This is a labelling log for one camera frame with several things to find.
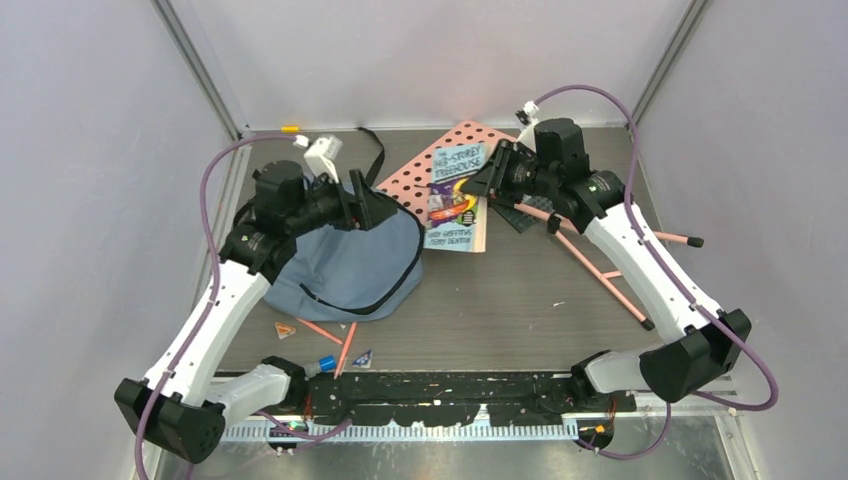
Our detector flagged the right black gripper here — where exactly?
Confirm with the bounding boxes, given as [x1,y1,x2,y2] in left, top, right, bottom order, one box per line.
[460,139,558,206]

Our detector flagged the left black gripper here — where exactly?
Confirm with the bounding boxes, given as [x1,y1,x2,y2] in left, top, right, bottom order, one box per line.
[288,170,398,238]

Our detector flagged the Storey Treehouse colourful book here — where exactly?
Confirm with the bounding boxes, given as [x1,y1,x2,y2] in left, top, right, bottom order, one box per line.
[424,143,487,253]

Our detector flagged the blue fabric backpack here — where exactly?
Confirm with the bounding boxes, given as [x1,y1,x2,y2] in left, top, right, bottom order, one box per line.
[233,127,425,324]

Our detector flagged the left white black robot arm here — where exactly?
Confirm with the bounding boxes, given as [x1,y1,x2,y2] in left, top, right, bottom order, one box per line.
[114,160,405,469]

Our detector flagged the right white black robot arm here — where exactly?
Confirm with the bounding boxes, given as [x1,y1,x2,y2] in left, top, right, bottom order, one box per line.
[461,118,752,411]

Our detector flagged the dark grey lego plate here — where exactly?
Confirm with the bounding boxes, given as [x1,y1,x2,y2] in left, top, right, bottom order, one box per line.
[502,195,553,234]

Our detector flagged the orange pencil long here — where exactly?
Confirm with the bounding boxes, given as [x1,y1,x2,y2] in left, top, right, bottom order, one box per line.
[334,322,358,379]

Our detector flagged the orange pencil short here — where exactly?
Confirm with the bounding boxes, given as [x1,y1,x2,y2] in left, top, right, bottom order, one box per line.
[296,318,343,345]

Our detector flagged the small orange white eraser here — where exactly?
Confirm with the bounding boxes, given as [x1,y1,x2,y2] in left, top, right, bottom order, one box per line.
[275,322,297,340]

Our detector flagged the blue grey glue stick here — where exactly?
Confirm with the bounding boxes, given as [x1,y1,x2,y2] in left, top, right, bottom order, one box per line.
[303,355,337,379]

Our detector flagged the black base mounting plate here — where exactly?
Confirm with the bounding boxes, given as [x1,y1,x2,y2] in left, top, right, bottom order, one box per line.
[264,371,636,427]

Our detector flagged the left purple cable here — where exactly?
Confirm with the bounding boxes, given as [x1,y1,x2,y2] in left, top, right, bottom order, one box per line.
[134,133,354,480]

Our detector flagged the purple cable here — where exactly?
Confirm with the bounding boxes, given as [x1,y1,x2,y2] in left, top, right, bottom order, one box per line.
[134,133,354,480]
[533,84,780,461]

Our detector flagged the aluminium front rail frame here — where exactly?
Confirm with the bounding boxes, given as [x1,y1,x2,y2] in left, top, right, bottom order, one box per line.
[139,132,747,445]

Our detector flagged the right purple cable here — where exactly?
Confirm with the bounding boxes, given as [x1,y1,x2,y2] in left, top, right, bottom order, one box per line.
[533,84,780,461]

